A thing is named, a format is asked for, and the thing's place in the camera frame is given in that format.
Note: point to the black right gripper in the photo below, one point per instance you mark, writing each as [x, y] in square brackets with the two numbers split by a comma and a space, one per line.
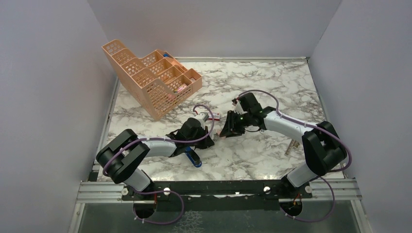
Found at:
[230, 128]

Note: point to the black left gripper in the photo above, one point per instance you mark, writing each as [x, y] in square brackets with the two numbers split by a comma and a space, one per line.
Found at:
[205, 144]

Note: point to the red white staple box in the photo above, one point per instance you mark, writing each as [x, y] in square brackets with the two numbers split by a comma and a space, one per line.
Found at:
[214, 116]

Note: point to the blue black stapler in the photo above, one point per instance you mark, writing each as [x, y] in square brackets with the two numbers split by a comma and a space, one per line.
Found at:
[193, 157]

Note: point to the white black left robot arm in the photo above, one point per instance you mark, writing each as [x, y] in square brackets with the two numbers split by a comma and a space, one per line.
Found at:
[121, 157]

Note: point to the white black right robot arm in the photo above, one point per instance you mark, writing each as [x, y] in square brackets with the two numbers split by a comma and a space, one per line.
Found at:
[323, 149]

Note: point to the colourful item in organizer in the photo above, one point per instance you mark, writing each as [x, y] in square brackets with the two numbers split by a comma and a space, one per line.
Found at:
[180, 88]

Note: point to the peach plastic desk organizer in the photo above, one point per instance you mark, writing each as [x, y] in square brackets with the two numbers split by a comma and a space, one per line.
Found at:
[151, 80]

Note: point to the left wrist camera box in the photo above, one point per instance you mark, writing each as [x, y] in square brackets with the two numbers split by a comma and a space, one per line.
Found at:
[202, 116]

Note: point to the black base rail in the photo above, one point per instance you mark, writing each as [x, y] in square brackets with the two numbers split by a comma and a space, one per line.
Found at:
[171, 195]

